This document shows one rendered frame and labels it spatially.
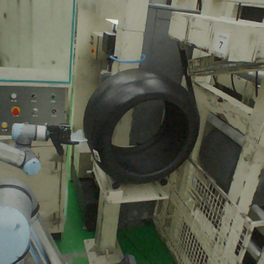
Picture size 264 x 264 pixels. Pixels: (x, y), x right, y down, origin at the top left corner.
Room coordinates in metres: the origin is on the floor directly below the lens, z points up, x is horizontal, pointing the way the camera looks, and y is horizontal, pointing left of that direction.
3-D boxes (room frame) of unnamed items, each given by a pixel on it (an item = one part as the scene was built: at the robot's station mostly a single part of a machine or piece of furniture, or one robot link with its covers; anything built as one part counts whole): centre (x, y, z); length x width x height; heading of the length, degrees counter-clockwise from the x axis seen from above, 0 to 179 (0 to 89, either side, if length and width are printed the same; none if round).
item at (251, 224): (1.53, -0.43, 0.65); 0.90 x 0.02 x 0.70; 21
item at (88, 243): (1.86, 0.07, 0.02); 0.27 x 0.27 x 0.04; 21
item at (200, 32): (1.62, -0.36, 1.71); 0.61 x 0.25 x 0.15; 21
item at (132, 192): (1.63, -0.04, 0.80); 0.37 x 0.36 x 0.02; 111
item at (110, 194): (1.58, 0.10, 0.83); 0.36 x 0.09 x 0.06; 21
